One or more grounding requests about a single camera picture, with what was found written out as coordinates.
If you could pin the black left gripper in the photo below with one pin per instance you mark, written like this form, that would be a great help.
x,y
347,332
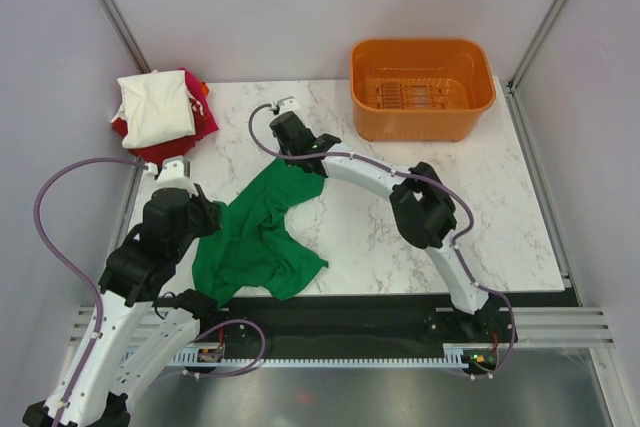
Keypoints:
x,y
211,211

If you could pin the folded magenta t-shirt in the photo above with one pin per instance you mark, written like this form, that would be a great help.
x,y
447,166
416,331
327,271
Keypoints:
x,y
199,103

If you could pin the folded white t-shirt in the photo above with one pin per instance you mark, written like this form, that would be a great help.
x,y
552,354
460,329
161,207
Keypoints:
x,y
155,107

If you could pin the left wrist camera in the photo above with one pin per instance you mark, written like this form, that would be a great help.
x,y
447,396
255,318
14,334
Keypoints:
x,y
175,173

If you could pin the white slotted cable duct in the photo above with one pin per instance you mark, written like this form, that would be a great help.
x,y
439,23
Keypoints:
x,y
453,358

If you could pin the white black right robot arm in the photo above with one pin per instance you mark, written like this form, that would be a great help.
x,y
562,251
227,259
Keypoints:
x,y
422,206

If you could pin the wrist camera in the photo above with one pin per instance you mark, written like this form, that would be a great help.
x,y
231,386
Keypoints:
x,y
175,173
283,105

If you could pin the orange plastic basket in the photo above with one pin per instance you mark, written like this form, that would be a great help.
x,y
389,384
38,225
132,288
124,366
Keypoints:
x,y
421,89

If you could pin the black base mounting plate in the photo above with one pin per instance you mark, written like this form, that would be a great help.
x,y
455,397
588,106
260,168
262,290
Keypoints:
x,y
339,326

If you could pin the folded red t-shirt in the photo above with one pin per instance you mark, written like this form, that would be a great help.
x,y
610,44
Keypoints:
x,y
157,154

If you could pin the left aluminium corner post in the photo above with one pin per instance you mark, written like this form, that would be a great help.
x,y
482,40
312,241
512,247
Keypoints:
x,y
125,34

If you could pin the right aluminium table rail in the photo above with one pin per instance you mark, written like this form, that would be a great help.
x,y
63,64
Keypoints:
x,y
541,188

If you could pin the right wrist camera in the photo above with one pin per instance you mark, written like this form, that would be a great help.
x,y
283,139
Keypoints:
x,y
283,105

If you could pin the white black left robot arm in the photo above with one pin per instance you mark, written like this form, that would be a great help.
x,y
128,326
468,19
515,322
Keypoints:
x,y
103,385

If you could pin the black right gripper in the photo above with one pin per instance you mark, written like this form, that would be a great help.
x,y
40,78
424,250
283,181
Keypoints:
x,y
288,161

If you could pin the green t-shirt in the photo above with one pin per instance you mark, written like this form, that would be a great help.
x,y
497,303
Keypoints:
x,y
253,248

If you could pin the aluminium front frame rails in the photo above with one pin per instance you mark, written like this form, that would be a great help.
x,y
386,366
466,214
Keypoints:
x,y
548,326

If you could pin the aluminium corner post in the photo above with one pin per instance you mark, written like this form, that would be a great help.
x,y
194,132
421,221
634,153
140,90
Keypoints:
x,y
545,27
125,34

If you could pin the right aluminium corner post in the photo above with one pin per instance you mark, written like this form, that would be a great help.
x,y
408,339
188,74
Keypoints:
x,y
545,27

